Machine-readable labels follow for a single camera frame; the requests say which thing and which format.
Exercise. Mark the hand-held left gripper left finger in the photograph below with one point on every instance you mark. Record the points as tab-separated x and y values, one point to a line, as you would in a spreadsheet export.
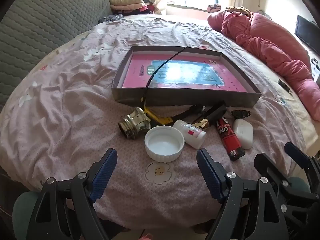
106	175

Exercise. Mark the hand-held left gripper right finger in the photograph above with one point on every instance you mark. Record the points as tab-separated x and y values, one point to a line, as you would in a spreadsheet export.
208	177

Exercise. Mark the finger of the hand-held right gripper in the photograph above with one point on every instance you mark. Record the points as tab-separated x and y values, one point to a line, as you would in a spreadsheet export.
266	165
295	150

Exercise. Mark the white earbuds case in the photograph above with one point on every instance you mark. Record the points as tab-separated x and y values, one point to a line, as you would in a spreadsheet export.
243	132

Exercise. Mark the white pill bottle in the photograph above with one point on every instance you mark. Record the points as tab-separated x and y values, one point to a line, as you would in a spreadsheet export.
190	133

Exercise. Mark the white plastic lid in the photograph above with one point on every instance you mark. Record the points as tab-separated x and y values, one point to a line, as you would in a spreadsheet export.
163	146

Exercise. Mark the black hair claw clip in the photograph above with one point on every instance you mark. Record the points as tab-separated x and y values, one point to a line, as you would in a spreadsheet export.
241	113

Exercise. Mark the brass metal knob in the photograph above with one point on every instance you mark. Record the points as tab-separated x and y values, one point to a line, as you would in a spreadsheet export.
132	123

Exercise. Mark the black gold hair clip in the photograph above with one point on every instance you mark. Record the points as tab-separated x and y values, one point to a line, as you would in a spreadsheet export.
212	112

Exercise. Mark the grey cardboard box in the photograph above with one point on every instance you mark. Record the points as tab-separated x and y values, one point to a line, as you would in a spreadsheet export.
187	100

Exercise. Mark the teal cloth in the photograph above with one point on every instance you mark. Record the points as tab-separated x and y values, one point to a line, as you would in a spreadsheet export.
300	183
23	210

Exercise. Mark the black remote control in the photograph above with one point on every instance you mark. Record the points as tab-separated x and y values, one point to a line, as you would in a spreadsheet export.
283	85

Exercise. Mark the pink floral bed sheet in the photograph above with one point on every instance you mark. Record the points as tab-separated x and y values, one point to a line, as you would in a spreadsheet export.
75	105

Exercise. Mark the pink book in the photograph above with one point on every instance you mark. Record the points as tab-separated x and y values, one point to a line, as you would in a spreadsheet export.
140	72

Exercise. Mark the pink quilt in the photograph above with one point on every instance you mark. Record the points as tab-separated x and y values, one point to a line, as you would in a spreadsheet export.
270	45

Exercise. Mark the black television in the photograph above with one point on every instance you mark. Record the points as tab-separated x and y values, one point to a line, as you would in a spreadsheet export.
307	33

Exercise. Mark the standing fan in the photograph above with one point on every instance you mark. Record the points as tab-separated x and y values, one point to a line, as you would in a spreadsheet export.
261	13

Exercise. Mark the tan knit garment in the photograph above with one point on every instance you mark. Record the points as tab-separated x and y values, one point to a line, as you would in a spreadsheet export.
238	10

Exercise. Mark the dark patterned cloth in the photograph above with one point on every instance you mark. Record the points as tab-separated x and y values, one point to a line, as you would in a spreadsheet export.
111	18

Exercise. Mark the grey quilted headboard cover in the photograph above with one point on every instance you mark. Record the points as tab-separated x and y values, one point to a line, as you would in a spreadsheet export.
45	25

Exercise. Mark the floral patterned bag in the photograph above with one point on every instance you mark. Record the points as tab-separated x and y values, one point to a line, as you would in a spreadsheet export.
213	8

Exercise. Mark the pile of clothes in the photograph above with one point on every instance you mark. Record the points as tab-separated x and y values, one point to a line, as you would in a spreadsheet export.
146	8

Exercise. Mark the beige folded blanket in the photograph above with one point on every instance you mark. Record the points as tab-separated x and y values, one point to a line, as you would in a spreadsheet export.
125	3

